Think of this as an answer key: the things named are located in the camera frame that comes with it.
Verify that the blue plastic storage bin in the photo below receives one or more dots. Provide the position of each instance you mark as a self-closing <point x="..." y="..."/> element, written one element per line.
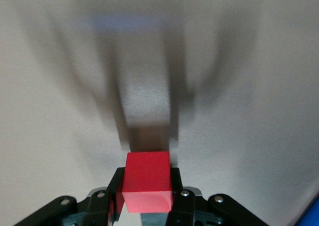
<point x="311" y="216"/>

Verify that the red cube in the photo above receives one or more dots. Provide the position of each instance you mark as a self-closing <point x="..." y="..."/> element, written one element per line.
<point x="148" y="176"/>

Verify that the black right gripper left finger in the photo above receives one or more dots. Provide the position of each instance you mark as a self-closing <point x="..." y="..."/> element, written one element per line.
<point x="97" y="211"/>

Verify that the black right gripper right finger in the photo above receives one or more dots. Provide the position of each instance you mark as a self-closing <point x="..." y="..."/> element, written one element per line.
<point x="187" y="208"/>

